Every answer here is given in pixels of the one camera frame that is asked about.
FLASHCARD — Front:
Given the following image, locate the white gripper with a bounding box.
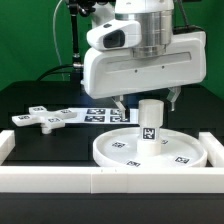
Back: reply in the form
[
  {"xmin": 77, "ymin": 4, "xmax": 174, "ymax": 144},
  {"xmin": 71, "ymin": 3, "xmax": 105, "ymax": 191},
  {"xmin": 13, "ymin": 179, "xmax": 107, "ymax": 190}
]
[{"xmin": 83, "ymin": 31, "xmax": 206, "ymax": 120}]

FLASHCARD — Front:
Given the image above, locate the white round table top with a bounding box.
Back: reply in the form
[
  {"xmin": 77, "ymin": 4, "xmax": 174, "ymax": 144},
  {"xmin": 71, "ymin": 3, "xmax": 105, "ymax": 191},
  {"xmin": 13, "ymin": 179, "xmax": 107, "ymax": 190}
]
[{"xmin": 93, "ymin": 127, "xmax": 207, "ymax": 168}]

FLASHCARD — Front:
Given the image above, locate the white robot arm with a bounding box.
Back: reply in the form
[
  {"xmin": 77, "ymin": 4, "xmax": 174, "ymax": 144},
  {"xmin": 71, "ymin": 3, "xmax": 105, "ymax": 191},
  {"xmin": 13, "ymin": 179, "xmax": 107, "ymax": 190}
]
[{"xmin": 83, "ymin": 0, "xmax": 206, "ymax": 114}]

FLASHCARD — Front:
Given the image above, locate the white marker sheet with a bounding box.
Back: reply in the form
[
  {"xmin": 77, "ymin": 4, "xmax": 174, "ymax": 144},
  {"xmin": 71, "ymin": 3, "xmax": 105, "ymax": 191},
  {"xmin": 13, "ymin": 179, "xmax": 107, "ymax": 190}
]
[{"xmin": 65, "ymin": 108, "xmax": 138, "ymax": 125}]

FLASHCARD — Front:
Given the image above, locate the white right fence bar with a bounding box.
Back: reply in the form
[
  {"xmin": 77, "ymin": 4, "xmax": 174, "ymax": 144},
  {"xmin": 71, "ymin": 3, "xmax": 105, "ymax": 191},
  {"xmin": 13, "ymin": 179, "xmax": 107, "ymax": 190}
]
[{"xmin": 199, "ymin": 132, "xmax": 224, "ymax": 168}]

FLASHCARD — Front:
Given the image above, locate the white fence bar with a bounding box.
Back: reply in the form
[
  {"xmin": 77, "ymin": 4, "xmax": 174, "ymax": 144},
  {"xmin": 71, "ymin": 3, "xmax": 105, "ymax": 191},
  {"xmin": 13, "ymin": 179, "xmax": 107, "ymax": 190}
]
[
  {"xmin": 0, "ymin": 166, "xmax": 224, "ymax": 194},
  {"xmin": 0, "ymin": 130, "xmax": 15, "ymax": 166},
  {"xmin": 199, "ymin": 132, "xmax": 224, "ymax": 168}
]

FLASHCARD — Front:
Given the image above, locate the white cross-shaped table base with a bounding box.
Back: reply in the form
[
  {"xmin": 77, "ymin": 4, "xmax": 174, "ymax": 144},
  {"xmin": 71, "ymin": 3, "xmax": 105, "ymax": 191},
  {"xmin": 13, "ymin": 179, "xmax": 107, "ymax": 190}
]
[{"xmin": 12, "ymin": 106, "xmax": 77, "ymax": 134}]

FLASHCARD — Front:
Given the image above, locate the white left fence bar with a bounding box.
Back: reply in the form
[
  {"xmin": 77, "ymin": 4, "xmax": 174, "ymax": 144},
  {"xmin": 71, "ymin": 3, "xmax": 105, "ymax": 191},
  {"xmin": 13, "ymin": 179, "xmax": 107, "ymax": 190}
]
[{"xmin": 0, "ymin": 130, "xmax": 15, "ymax": 166}]

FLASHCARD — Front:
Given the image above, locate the white front fence bar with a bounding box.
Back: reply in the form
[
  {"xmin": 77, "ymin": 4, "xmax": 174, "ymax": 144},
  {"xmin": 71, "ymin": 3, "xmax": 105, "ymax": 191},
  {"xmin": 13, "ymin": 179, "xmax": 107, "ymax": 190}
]
[{"xmin": 0, "ymin": 166, "xmax": 224, "ymax": 194}]

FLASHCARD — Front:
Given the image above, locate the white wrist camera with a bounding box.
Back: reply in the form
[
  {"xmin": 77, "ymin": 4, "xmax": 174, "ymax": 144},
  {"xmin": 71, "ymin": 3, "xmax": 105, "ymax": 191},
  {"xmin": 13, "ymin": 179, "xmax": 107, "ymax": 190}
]
[{"xmin": 87, "ymin": 19, "xmax": 142, "ymax": 51}]

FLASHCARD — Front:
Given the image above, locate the black cable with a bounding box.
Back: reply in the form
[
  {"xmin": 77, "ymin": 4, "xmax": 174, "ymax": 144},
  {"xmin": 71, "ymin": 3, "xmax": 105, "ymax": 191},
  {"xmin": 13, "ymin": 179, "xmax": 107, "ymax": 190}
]
[{"xmin": 36, "ymin": 64, "xmax": 75, "ymax": 82}]

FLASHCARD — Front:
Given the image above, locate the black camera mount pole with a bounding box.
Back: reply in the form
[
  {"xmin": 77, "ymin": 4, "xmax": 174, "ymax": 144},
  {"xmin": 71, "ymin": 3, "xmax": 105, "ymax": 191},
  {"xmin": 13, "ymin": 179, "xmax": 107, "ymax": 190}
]
[{"xmin": 66, "ymin": 0, "xmax": 97, "ymax": 82}]

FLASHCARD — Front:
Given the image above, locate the grey cable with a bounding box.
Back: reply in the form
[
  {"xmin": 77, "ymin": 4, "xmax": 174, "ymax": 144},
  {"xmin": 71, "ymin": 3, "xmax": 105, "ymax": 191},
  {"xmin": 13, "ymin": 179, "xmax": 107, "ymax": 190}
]
[{"xmin": 52, "ymin": 0, "xmax": 66, "ymax": 81}]

